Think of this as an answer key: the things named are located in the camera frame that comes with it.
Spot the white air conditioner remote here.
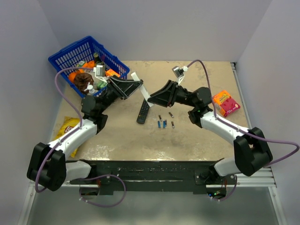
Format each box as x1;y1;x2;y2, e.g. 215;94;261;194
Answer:
131;72;154;107

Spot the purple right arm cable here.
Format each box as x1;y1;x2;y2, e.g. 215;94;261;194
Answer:
186;59;300;168

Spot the orange fruit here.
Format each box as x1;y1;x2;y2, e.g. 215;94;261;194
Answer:
68;72;78;83

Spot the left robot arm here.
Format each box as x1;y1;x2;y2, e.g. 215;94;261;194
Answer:
27;76;143;191

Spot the orange juice carton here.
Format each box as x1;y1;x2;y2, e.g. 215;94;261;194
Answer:
76;60;95;73

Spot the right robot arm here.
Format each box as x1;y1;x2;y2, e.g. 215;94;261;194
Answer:
147;80;273;184

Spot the green sponge pack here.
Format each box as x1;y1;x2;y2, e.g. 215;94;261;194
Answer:
97;80;107;90

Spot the black TV remote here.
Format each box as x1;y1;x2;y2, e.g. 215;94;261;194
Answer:
136;99;150;124

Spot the brown crumpled bag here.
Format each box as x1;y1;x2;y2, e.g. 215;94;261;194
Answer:
73;73;94;94

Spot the yellow Lays chips bag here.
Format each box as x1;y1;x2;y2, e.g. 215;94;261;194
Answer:
52;116;81;158

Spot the blue plastic basket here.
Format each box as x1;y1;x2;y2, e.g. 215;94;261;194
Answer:
48;35;130;98

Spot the pink orange snack box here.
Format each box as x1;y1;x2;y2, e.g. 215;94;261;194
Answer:
212;90;240;117

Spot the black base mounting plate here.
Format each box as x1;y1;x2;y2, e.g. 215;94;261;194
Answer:
70;160;235;195

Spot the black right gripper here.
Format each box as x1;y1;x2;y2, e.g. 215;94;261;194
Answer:
147;80;198;108

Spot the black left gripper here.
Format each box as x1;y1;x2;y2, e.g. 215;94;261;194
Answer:
98;75;143;114

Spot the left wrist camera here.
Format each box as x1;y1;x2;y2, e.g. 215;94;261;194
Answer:
93;65;108;82

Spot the white pump bottle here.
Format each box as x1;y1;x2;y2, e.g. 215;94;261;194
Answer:
84;84;98;95

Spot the orange pink box in basket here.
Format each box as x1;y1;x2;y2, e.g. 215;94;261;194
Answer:
105;69;120;77

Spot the green glass bottle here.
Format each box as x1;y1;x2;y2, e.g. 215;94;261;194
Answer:
93;52;105;65

